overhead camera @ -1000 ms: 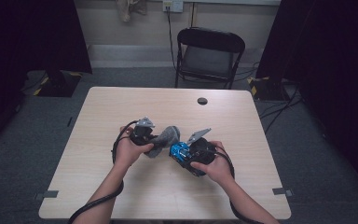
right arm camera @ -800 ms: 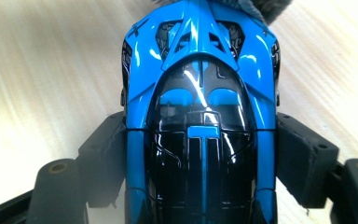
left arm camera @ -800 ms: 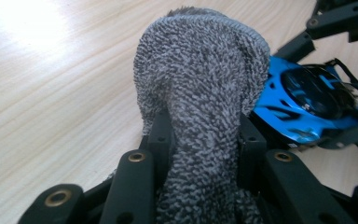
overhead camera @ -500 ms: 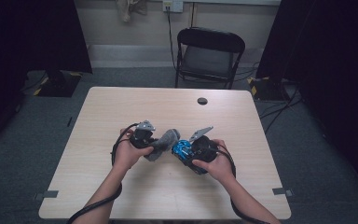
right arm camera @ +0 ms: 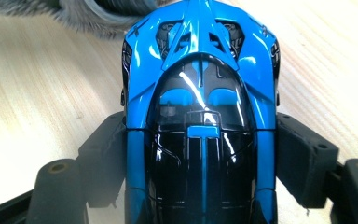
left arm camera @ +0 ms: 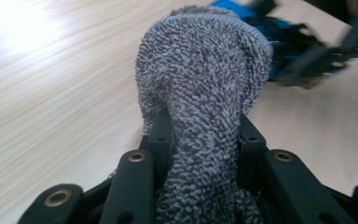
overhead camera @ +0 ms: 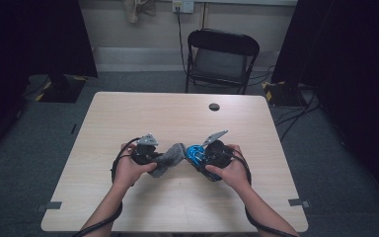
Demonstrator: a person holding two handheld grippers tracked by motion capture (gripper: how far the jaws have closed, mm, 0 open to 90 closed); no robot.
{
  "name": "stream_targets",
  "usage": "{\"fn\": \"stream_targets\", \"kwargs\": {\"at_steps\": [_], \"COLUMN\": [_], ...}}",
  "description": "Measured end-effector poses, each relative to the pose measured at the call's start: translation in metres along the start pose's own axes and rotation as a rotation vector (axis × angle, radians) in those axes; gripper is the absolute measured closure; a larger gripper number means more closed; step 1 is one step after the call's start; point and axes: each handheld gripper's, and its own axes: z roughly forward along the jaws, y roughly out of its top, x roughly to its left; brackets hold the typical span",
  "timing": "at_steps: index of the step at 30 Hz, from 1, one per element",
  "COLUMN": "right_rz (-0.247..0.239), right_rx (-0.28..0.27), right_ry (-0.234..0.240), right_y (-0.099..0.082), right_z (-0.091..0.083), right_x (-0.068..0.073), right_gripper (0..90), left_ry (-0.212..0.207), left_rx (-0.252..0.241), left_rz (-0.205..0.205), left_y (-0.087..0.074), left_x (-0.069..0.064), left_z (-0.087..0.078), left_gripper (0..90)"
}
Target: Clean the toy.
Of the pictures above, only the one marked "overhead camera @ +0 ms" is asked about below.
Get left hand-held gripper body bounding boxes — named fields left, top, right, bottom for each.
left=130, top=132, right=162, bottom=166

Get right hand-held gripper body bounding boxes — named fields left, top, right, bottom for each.
left=201, top=129, right=235, bottom=168

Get blue toy car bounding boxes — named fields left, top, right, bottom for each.
left=186, top=143, right=223, bottom=183

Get grey knitted cloth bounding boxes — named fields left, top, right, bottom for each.
left=149, top=142, right=188, bottom=179

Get person's left hand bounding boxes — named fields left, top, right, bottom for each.
left=112, top=143, right=158, bottom=191

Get person's right hand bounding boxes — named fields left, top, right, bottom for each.
left=205, top=144, right=252, bottom=193

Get black stand base yellow stripes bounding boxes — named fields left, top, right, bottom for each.
left=34, top=73, right=88, bottom=104
left=261, top=80, right=307, bottom=107

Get black folding chair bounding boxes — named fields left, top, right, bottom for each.
left=185, top=28, right=261, bottom=96

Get grey tape strip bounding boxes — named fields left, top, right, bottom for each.
left=36, top=200, right=63, bottom=213
left=287, top=197, right=311, bottom=209

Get beige hanging cloth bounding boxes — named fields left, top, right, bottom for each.
left=121, top=0, right=157, bottom=24

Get black curtain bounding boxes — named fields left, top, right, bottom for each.
left=270, top=0, right=379, bottom=211
left=0, top=0, right=99, bottom=164

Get right hand-held gripper cable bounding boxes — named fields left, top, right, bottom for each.
left=231, top=147, right=299, bottom=237

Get black floor cables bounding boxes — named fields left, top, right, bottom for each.
left=248, top=65, right=322, bottom=142

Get black wall socket cable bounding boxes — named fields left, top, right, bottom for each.
left=176, top=6, right=189, bottom=75

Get thin black wall cable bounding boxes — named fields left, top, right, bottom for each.
left=201, top=2, right=208, bottom=30

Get white wall socket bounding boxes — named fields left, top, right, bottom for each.
left=172, top=0, right=195, bottom=14

